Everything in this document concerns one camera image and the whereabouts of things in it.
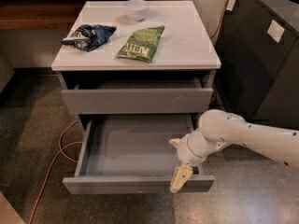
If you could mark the grey drawer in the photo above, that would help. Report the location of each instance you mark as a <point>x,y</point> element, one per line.
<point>142,97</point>
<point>123,154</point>

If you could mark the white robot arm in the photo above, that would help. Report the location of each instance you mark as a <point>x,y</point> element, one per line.
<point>218,129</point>

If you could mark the dark grey bin cabinet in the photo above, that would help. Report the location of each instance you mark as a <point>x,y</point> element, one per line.
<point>259,78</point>

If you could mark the blue chip bag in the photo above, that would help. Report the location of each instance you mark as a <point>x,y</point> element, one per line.
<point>89,37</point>

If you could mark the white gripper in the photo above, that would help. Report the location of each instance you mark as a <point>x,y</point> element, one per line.
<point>184,153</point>

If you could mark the grey drawer cabinet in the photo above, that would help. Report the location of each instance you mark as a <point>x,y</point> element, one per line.
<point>185,50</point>

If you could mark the white label on cabinet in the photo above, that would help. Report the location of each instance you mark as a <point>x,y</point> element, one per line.
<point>275,30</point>

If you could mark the wooden bench shelf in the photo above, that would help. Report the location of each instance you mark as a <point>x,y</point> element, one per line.
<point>41,14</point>

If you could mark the green chip bag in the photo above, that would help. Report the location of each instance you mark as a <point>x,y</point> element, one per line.
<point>142,45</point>

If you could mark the grey top drawer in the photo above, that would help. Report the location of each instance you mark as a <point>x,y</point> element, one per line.
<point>142,97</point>

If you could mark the white bowl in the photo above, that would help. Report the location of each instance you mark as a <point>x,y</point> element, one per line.
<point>136,10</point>

